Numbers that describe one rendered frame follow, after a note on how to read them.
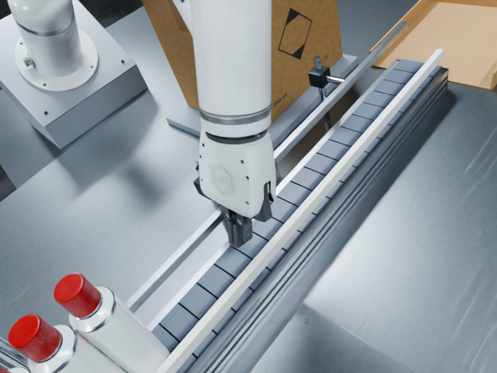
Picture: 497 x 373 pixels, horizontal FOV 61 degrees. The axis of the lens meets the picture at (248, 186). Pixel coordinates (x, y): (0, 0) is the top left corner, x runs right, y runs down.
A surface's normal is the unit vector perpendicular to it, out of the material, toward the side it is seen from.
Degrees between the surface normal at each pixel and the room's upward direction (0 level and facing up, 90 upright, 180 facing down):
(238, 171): 68
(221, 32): 73
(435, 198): 0
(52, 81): 41
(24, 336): 2
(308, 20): 90
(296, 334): 0
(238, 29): 79
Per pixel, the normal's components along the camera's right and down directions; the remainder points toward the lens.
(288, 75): 0.72, 0.36
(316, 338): -0.25, -0.67
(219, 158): -0.70, 0.36
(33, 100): 0.25, -0.25
